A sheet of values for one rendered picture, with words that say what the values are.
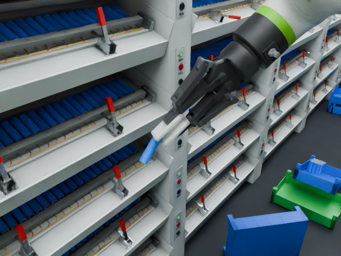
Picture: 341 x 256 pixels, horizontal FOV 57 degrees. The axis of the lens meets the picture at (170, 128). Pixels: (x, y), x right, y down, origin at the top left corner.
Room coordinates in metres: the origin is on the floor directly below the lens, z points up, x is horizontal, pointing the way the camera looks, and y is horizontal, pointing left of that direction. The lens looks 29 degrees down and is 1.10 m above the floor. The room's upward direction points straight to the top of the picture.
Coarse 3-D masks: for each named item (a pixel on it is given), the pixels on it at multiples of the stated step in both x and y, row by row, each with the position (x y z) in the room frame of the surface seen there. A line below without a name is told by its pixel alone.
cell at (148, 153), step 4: (152, 140) 0.53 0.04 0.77; (160, 140) 0.53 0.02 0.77; (148, 144) 0.53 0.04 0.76; (152, 144) 0.52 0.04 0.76; (156, 144) 0.52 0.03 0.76; (148, 148) 0.52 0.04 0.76; (152, 148) 0.52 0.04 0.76; (144, 152) 0.51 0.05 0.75; (148, 152) 0.51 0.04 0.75; (152, 152) 0.51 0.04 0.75; (144, 156) 0.51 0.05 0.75; (148, 156) 0.51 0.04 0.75; (140, 160) 0.50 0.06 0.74; (144, 160) 0.50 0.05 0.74; (148, 160) 0.50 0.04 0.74
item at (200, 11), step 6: (234, 0) 1.15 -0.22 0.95; (240, 0) 1.17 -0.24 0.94; (246, 0) 1.19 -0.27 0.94; (258, 0) 1.27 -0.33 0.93; (204, 6) 1.01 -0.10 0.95; (210, 6) 1.03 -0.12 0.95; (216, 6) 1.04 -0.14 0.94; (222, 6) 1.07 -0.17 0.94; (228, 6) 1.10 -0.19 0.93; (234, 6) 1.13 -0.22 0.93; (246, 6) 1.17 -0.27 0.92; (192, 12) 0.94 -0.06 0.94; (198, 12) 0.97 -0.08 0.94; (204, 12) 0.99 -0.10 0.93; (210, 12) 1.02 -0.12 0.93
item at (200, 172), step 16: (240, 128) 1.30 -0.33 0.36; (256, 128) 1.34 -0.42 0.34; (224, 144) 1.20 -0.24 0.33; (240, 144) 1.20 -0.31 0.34; (192, 160) 1.05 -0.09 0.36; (208, 160) 1.08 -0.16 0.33; (224, 160) 1.10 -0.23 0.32; (192, 176) 0.97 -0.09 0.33; (208, 176) 0.98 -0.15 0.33; (192, 192) 0.90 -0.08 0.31
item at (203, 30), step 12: (228, 12) 1.10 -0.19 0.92; (240, 12) 1.13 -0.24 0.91; (252, 12) 1.16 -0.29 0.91; (192, 24) 0.86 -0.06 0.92; (204, 24) 0.95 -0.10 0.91; (216, 24) 0.97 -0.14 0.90; (228, 24) 1.02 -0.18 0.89; (240, 24) 1.09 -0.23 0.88; (192, 36) 0.87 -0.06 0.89; (204, 36) 0.93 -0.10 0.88; (216, 36) 0.99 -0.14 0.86
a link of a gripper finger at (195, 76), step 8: (200, 56) 0.56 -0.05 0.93; (200, 64) 0.55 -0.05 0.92; (208, 64) 0.54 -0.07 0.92; (192, 72) 0.55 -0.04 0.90; (200, 72) 0.54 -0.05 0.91; (184, 80) 0.55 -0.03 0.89; (192, 80) 0.54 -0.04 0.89; (184, 88) 0.54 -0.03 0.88; (192, 88) 0.54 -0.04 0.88; (176, 96) 0.54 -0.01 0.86; (184, 96) 0.53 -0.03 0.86; (176, 104) 0.53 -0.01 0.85
